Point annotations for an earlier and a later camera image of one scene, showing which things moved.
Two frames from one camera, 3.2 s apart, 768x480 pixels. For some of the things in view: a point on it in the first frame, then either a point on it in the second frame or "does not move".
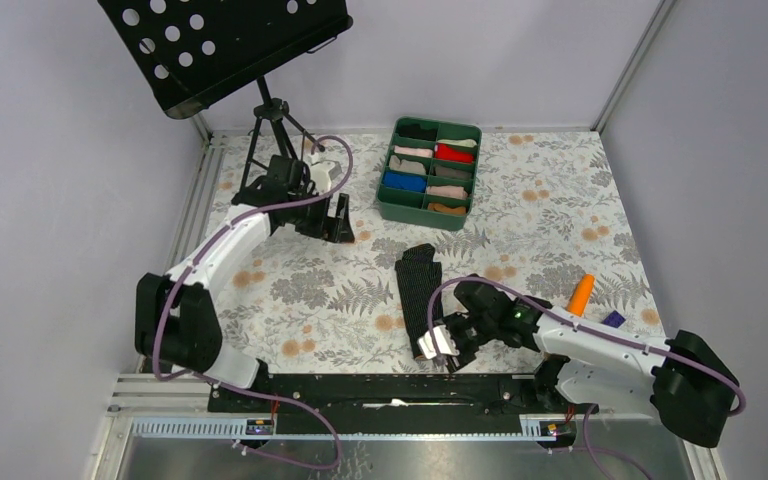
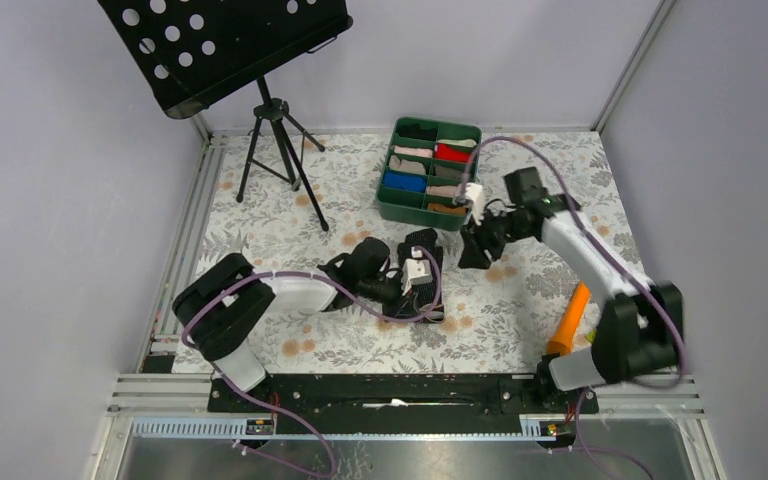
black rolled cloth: x=415 y=131 does not move
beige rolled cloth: x=410 y=166 does not move
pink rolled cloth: x=417 y=152 does not move
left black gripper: x=335 y=228 to x=397 y=277
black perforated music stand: x=188 y=53 does not move
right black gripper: x=464 y=355 to x=475 y=242
